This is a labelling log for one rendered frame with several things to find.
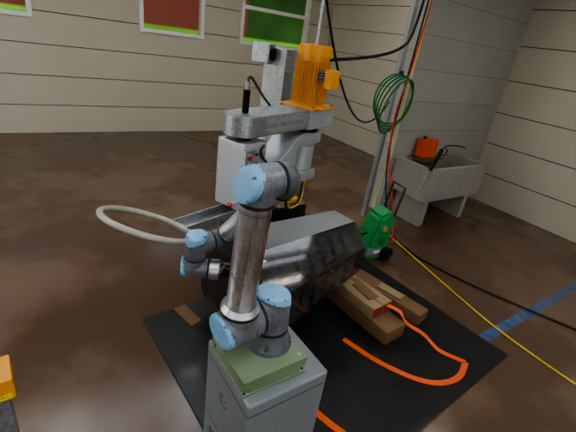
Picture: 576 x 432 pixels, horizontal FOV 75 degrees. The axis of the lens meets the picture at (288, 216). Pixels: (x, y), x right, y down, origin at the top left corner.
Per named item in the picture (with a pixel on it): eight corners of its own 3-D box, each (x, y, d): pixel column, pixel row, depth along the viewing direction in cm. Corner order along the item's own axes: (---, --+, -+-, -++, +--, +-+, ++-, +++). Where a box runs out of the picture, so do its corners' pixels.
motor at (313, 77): (302, 100, 285) (310, 43, 268) (337, 110, 270) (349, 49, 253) (279, 102, 264) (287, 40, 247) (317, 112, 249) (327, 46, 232)
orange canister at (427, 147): (408, 156, 543) (414, 134, 529) (429, 155, 570) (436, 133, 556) (420, 161, 527) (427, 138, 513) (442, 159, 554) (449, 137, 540)
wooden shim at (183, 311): (173, 309, 308) (173, 309, 307) (183, 305, 315) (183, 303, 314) (190, 327, 293) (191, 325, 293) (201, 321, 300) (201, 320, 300)
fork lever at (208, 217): (249, 198, 267) (249, 191, 265) (270, 207, 258) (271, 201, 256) (169, 224, 214) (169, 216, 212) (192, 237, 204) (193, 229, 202)
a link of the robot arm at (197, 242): (205, 224, 165) (203, 247, 171) (181, 230, 157) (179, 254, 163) (216, 235, 159) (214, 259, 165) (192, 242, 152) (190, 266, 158)
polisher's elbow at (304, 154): (281, 162, 291) (285, 137, 283) (304, 162, 299) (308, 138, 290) (291, 171, 276) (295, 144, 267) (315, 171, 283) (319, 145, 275)
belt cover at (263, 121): (303, 123, 294) (306, 101, 287) (330, 130, 282) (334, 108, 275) (212, 137, 221) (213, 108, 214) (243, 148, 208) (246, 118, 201)
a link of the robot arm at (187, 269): (179, 262, 159) (178, 280, 164) (209, 266, 160) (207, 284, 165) (183, 249, 167) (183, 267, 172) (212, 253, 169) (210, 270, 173)
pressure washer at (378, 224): (374, 244, 462) (392, 178, 425) (391, 260, 434) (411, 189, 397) (350, 247, 448) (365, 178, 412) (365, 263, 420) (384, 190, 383)
